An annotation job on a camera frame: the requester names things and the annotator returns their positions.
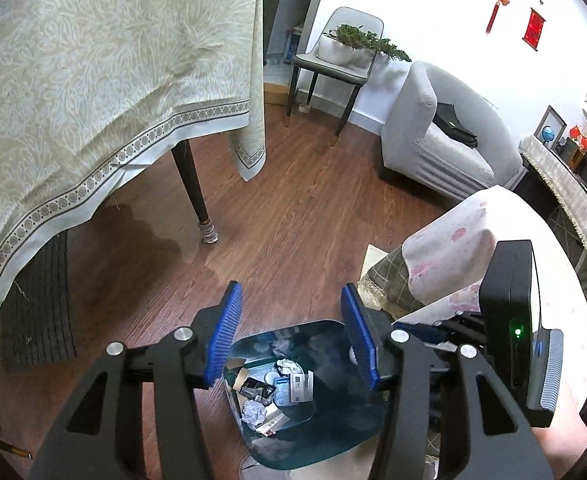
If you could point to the black box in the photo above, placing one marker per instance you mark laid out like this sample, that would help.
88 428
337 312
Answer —
256 389

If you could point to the beige patterned tablecloth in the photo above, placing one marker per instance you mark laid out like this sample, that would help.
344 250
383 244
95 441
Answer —
98 60

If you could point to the checked cushion with fringe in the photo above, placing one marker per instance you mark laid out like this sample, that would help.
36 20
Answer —
388 280

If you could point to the potted green plant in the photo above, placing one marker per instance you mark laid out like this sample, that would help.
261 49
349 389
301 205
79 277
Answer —
336 50

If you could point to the small red flag ornament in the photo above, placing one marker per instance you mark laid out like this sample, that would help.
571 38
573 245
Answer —
576 132

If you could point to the trash bin with blue bag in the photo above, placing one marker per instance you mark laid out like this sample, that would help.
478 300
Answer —
343 410

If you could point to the picture frame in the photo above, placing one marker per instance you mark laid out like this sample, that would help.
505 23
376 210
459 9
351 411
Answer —
553 117

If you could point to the dark wooden table leg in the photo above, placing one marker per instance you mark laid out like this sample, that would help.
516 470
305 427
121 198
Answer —
191 190

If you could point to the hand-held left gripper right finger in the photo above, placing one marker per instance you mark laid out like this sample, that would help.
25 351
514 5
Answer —
361 335

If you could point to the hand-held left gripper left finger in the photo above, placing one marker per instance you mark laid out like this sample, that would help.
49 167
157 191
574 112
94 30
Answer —
223 335

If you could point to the red wall scroll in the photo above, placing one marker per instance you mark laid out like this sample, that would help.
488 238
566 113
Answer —
533 27

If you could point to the pink printed tablecloth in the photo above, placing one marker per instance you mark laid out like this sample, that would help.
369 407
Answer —
473 230

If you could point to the dark ribbed floor mat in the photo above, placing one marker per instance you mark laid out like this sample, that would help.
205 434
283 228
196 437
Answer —
38 310

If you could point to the blue white tissue packet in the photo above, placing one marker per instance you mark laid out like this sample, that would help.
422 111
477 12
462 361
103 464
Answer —
298 385

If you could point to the small blue globe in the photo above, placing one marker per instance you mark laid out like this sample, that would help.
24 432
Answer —
548 133

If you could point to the person's right forearm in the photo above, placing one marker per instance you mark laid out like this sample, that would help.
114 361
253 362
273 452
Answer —
563 440

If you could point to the clear plastic lid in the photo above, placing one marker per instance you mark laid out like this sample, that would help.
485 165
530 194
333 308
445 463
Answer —
269 378

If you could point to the grey armchair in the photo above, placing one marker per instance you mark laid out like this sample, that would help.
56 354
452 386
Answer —
413 110

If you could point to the black bag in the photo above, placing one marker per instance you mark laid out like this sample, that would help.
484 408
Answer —
453 127

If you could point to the grey dining chair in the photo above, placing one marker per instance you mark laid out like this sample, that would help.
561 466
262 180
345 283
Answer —
333 67

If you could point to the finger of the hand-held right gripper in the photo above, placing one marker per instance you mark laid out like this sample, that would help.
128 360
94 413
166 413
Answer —
448 330

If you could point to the white paper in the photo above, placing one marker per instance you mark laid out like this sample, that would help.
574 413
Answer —
253 415
286 366

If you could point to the beige fringed cabinet cloth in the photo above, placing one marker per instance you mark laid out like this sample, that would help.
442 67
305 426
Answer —
568 190

